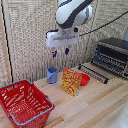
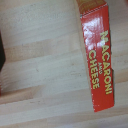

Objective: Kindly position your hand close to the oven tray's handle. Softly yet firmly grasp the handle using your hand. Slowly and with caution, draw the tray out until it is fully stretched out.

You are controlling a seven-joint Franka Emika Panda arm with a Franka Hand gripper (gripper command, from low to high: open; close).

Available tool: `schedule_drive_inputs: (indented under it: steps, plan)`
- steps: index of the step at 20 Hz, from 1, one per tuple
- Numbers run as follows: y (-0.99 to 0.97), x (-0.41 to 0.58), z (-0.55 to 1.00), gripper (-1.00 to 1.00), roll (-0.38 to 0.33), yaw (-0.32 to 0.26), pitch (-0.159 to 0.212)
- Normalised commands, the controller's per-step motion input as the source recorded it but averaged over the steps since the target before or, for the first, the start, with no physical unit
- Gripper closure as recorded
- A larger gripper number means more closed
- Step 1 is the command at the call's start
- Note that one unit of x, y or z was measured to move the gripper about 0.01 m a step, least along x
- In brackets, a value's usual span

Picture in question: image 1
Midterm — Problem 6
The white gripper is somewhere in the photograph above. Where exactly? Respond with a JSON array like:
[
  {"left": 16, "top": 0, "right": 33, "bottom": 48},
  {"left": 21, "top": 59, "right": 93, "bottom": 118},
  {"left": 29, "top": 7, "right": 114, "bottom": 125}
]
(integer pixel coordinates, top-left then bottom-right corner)
[{"left": 45, "top": 27, "right": 80, "bottom": 59}]

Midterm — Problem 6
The red plastic shopping basket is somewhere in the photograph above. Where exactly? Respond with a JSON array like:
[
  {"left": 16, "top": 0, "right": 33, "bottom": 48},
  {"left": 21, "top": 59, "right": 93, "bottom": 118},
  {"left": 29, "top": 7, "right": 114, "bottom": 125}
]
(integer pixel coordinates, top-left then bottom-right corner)
[{"left": 0, "top": 79, "right": 55, "bottom": 128}]

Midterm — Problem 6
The red yellow cardboard box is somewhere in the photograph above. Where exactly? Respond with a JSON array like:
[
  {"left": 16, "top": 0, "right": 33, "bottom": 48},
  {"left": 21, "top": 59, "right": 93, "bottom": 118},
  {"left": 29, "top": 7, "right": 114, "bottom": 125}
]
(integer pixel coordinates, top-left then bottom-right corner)
[{"left": 60, "top": 67, "right": 83, "bottom": 98}]

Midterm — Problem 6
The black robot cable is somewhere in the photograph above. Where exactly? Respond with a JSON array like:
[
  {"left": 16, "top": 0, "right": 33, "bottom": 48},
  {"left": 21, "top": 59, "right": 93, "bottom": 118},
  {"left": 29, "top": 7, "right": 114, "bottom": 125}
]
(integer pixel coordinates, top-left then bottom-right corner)
[{"left": 78, "top": 11, "right": 128, "bottom": 37}]

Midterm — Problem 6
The woven folding screen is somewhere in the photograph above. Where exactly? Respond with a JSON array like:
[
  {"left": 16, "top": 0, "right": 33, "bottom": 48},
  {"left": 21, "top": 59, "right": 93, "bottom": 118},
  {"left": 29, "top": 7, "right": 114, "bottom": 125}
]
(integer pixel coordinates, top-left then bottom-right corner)
[{"left": 0, "top": 0, "right": 128, "bottom": 88}]

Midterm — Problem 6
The black toaster oven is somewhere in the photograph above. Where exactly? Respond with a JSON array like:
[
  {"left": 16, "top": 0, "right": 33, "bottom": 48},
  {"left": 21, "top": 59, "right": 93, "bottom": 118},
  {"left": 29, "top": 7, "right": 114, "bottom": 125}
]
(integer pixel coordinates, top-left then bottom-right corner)
[{"left": 90, "top": 37, "right": 128, "bottom": 80}]

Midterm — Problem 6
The black oven tray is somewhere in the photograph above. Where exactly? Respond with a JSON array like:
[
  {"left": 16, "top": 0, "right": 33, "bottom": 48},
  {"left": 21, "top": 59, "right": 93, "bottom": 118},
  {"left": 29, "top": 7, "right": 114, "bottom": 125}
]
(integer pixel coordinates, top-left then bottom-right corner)
[{"left": 77, "top": 64, "right": 110, "bottom": 85}]

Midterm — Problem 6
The blue plastic cup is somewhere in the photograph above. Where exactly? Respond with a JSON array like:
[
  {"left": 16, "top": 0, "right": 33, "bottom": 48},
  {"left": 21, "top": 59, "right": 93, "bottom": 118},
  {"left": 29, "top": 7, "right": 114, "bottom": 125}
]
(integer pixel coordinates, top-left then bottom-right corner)
[{"left": 46, "top": 66, "right": 59, "bottom": 85}]

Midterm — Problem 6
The red plastic bowl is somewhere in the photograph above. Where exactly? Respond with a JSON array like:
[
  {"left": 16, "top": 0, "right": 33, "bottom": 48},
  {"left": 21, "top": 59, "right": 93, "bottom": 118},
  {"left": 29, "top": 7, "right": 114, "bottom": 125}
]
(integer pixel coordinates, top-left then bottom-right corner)
[{"left": 78, "top": 72, "right": 91, "bottom": 87}]

